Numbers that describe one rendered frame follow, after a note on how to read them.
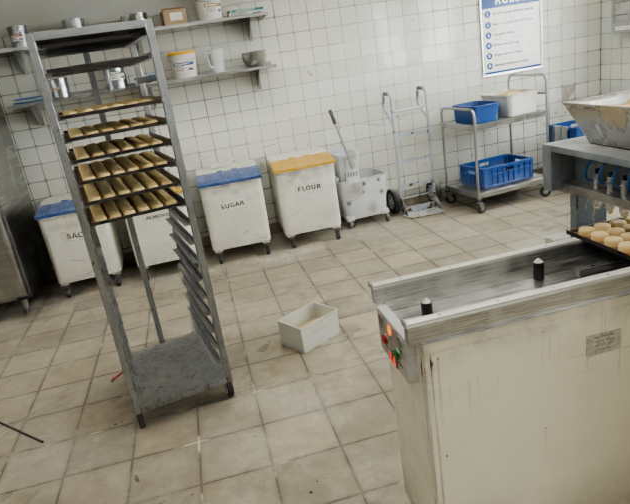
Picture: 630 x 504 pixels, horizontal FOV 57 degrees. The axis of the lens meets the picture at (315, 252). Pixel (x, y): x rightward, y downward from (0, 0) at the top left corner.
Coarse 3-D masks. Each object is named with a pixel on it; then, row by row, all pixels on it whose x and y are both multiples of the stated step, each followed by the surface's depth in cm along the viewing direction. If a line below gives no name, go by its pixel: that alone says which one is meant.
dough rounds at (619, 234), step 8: (600, 224) 189; (608, 224) 188; (616, 224) 187; (624, 224) 187; (576, 232) 191; (584, 232) 186; (592, 232) 183; (600, 232) 182; (608, 232) 182; (616, 232) 180; (624, 232) 181; (600, 240) 180; (608, 240) 175; (616, 240) 174; (624, 240) 176; (616, 248) 173; (624, 248) 168
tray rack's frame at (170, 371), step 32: (64, 32) 222; (96, 32) 226; (128, 32) 276; (96, 96) 289; (128, 224) 310; (160, 352) 323; (192, 352) 317; (160, 384) 289; (192, 384) 284; (224, 384) 293
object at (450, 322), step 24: (552, 288) 154; (576, 288) 155; (600, 288) 157; (624, 288) 158; (456, 312) 150; (480, 312) 151; (504, 312) 152; (528, 312) 154; (408, 336) 148; (432, 336) 150
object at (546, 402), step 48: (480, 288) 175; (528, 288) 170; (480, 336) 152; (528, 336) 155; (576, 336) 158; (624, 336) 162; (432, 384) 153; (480, 384) 156; (528, 384) 159; (576, 384) 163; (624, 384) 167; (432, 432) 158; (480, 432) 161; (528, 432) 164; (576, 432) 168; (624, 432) 172; (432, 480) 165; (480, 480) 166; (528, 480) 170; (576, 480) 174; (624, 480) 178
